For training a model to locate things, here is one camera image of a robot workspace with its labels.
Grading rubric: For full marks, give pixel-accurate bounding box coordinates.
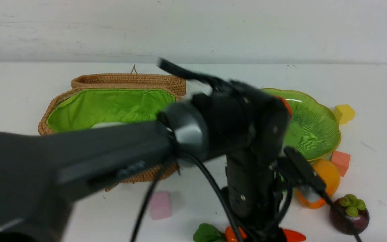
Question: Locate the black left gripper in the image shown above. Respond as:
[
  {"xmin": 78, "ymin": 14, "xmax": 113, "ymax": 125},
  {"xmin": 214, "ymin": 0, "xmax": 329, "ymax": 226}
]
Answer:
[{"xmin": 221, "ymin": 149, "xmax": 293, "ymax": 242}]

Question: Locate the orange carrot with green leaves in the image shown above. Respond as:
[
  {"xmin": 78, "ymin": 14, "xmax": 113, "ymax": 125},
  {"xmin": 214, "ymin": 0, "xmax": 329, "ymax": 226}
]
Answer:
[{"xmin": 192, "ymin": 223, "xmax": 307, "ymax": 242}]

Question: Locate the orange yellow mango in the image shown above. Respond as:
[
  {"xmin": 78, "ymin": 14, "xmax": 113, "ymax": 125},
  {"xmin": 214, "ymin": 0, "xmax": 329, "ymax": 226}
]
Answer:
[{"xmin": 296, "ymin": 159, "xmax": 340, "ymax": 209}]

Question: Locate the purple mangosteen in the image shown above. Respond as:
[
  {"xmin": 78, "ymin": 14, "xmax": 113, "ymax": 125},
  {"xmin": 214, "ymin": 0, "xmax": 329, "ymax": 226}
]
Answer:
[{"xmin": 329, "ymin": 194, "xmax": 370, "ymax": 235}]

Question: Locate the orange persimmon with green calyx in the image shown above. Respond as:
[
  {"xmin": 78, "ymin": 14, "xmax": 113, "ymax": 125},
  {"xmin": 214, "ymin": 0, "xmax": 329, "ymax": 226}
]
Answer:
[{"xmin": 276, "ymin": 95, "xmax": 293, "ymax": 118}]

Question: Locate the white radish with green leaves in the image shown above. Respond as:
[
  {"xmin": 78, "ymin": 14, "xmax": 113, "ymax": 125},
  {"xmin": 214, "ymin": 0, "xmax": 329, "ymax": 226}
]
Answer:
[{"xmin": 91, "ymin": 122, "xmax": 127, "ymax": 129}]

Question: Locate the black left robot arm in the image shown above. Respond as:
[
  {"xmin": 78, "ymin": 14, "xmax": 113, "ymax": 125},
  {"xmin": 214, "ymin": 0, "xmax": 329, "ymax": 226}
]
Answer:
[{"xmin": 0, "ymin": 59, "xmax": 291, "ymax": 242}]

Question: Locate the green glass leaf plate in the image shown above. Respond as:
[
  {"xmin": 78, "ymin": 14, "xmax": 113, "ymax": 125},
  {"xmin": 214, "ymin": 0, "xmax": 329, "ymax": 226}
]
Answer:
[{"xmin": 263, "ymin": 88, "xmax": 341, "ymax": 162}]

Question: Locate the salmon foam cube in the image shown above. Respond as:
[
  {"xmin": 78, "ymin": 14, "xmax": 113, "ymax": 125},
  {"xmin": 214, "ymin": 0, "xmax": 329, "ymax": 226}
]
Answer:
[{"xmin": 330, "ymin": 150, "xmax": 351, "ymax": 177}]

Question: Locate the pink foam cube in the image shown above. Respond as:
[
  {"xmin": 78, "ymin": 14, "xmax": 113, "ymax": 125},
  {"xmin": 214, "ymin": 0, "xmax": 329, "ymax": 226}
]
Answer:
[{"xmin": 149, "ymin": 191, "xmax": 172, "ymax": 221}]

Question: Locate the yellow foam cube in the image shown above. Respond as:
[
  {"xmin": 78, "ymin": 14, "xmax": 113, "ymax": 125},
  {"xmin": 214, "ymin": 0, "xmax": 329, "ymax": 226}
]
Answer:
[{"xmin": 333, "ymin": 104, "xmax": 356, "ymax": 125}]

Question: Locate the woven rattan basket lid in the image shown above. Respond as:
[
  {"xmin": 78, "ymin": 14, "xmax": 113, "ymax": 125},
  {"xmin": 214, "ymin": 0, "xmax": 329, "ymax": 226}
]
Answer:
[{"xmin": 71, "ymin": 65, "xmax": 187, "ymax": 97}]

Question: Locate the woven rattan basket green lining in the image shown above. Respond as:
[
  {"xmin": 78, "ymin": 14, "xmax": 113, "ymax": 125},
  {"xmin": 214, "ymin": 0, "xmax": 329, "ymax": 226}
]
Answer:
[{"xmin": 38, "ymin": 88, "xmax": 180, "ymax": 136}]

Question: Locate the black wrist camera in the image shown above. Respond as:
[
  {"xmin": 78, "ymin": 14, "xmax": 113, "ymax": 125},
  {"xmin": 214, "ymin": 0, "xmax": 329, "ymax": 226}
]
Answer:
[{"xmin": 275, "ymin": 147, "xmax": 326, "ymax": 196}]

